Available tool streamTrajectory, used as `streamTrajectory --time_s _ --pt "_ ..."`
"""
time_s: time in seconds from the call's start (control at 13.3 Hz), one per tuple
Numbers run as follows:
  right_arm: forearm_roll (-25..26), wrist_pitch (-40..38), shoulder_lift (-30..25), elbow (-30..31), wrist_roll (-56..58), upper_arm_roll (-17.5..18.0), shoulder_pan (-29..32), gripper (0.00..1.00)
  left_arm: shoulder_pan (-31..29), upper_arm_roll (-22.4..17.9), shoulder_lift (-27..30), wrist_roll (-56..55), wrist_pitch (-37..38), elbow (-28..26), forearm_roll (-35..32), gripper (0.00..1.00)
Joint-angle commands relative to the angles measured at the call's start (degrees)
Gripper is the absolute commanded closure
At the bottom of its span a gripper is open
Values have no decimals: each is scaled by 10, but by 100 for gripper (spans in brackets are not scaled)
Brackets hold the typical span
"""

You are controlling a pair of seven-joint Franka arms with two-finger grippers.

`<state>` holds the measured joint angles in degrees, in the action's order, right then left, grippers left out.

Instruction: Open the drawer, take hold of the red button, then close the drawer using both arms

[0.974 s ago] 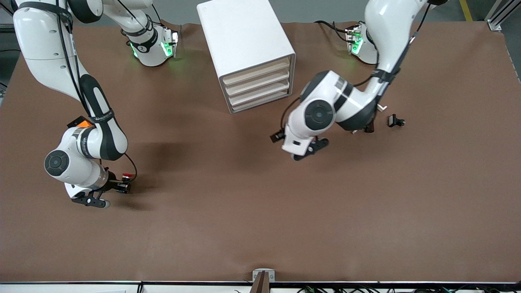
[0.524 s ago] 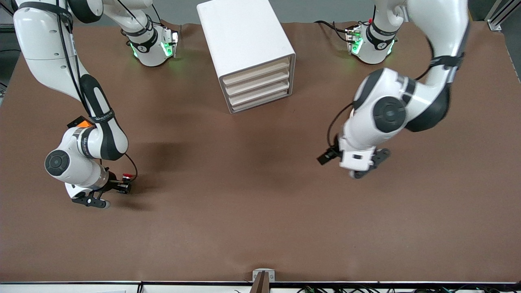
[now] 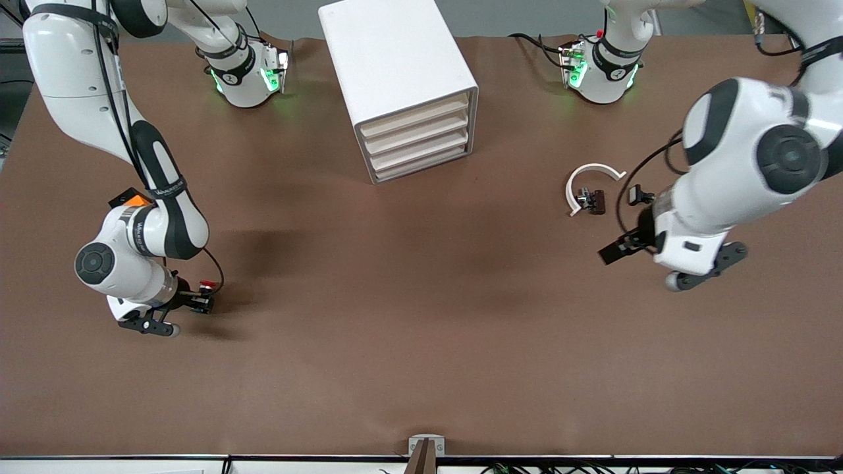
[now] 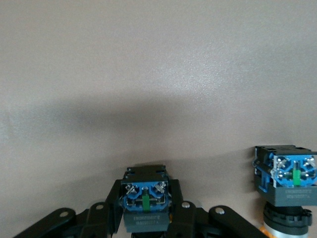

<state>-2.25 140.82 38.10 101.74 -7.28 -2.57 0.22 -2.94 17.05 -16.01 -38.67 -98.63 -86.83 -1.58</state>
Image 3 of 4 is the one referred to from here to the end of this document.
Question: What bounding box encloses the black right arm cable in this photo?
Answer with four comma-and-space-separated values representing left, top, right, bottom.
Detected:
89, 0, 226, 294

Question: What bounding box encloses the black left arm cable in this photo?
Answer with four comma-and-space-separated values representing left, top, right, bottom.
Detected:
614, 128, 689, 241

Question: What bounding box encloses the white drawer cabinet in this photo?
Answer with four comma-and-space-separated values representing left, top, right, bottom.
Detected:
318, 0, 479, 185

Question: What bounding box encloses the black base power cable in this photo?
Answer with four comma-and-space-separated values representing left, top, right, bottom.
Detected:
508, 32, 575, 70

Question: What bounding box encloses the orange and black button housing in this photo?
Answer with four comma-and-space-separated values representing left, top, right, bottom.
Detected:
108, 187, 153, 210

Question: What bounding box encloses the cream cabinet drawer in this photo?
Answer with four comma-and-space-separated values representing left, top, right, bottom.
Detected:
360, 94, 471, 139
367, 127, 471, 171
372, 144, 473, 183
364, 111, 471, 155

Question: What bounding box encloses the dark brown small component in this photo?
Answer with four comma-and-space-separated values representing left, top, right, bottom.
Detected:
577, 188, 607, 216

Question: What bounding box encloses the grey metal table bracket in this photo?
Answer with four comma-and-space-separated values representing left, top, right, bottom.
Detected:
408, 434, 446, 457

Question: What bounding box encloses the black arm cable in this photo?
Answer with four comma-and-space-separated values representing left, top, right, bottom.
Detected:
614, 128, 689, 241
89, 0, 226, 294

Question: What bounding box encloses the white curved plastic ring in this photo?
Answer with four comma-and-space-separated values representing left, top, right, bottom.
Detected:
565, 163, 628, 218

